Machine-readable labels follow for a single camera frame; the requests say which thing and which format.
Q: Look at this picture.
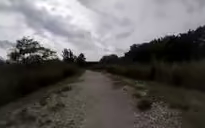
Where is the dark wood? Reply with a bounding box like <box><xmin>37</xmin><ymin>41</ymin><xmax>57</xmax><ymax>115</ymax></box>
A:
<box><xmin>98</xmin><ymin>25</ymin><xmax>205</xmax><ymax>66</ymax></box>

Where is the pale gravel path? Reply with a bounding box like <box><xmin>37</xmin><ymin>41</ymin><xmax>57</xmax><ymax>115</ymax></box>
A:
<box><xmin>21</xmin><ymin>69</ymin><xmax>186</xmax><ymax>128</ymax></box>

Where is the broad dark tree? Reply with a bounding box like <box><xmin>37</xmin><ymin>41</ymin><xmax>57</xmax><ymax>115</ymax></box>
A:
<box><xmin>6</xmin><ymin>36</ymin><xmax>60</xmax><ymax>65</ymax></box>

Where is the tall dry grass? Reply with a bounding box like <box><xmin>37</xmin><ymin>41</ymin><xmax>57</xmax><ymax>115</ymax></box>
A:
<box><xmin>0</xmin><ymin>62</ymin><xmax>86</xmax><ymax>111</ymax></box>
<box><xmin>89</xmin><ymin>59</ymin><xmax>205</xmax><ymax>94</ymax></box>

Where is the grass verge with gravel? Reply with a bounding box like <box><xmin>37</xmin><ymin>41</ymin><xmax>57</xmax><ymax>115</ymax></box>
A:
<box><xmin>101</xmin><ymin>70</ymin><xmax>205</xmax><ymax>128</ymax></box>

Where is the small group of trees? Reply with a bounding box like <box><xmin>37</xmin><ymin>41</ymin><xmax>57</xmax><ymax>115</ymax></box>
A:
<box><xmin>61</xmin><ymin>48</ymin><xmax>88</xmax><ymax>66</ymax></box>

